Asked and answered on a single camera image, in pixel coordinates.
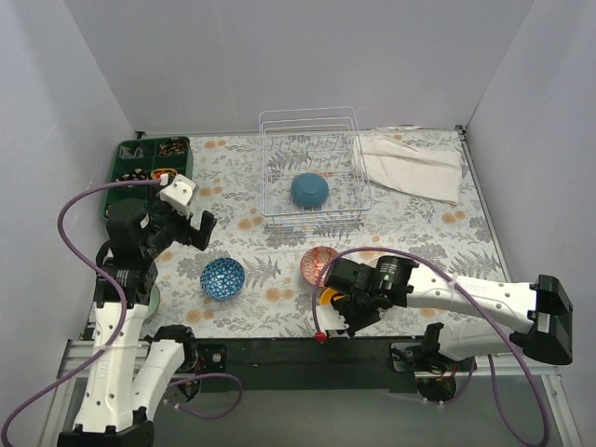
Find blue triangle patterned bowl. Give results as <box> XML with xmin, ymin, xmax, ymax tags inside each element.
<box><xmin>200</xmin><ymin>257</ymin><xmax>246</xmax><ymax>301</ymax></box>

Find light green flower bowl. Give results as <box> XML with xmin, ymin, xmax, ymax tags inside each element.
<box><xmin>144</xmin><ymin>285</ymin><xmax>161</xmax><ymax>321</ymax></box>

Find white wire dish rack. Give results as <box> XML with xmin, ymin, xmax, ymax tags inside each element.
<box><xmin>258</xmin><ymin>106</ymin><xmax>373</xmax><ymax>234</ymax></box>

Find yellow bowl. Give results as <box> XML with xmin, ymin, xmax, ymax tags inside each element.
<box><xmin>319</xmin><ymin>288</ymin><xmax>345</xmax><ymax>305</ymax></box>

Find floral patterned table mat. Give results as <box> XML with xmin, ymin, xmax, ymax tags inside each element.
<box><xmin>142</xmin><ymin>135</ymin><xmax>508</xmax><ymax>338</ymax></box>

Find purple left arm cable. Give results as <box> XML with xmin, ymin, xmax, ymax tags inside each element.
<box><xmin>0</xmin><ymin>179</ymin><xmax>243</xmax><ymax>447</ymax></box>

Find solid blue bowl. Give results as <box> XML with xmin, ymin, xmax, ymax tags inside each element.
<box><xmin>291</xmin><ymin>172</ymin><xmax>330</xmax><ymax>209</ymax></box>

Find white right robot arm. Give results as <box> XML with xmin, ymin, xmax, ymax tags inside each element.
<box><xmin>313</xmin><ymin>252</ymin><xmax>574</xmax><ymax>371</ymax></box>

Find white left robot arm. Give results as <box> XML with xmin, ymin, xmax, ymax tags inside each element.
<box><xmin>58</xmin><ymin>198</ymin><xmax>217</xmax><ymax>446</ymax></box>

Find white folded cloth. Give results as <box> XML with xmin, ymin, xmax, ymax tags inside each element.
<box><xmin>354</xmin><ymin>136</ymin><xmax>462</xmax><ymax>205</ymax></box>

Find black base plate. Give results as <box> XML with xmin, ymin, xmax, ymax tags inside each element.
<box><xmin>185</xmin><ymin>335</ymin><xmax>479</xmax><ymax>395</ymax></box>

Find aluminium frame rail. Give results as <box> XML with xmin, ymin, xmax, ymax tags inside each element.
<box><xmin>44</xmin><ymin>337</ymin><xmax>583</xmax><ymax>447</ymax></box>

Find green compartment organizer tray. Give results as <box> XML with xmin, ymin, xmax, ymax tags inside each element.
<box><xmin>101</xmin><ymin>135</ymin><xmax>193</xmax><ymax>220</ymax></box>

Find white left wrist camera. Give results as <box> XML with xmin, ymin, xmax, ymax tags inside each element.
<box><xmin>157</xmin><ymin>173</ymin><xmax>196</xmax><ymax>218</ymax></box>

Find yellow rubber bands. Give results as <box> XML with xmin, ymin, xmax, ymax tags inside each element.
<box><xmin>151</xmin><ymin>168</ymin><xmax>178</xmax><ymax>180</ymax></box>

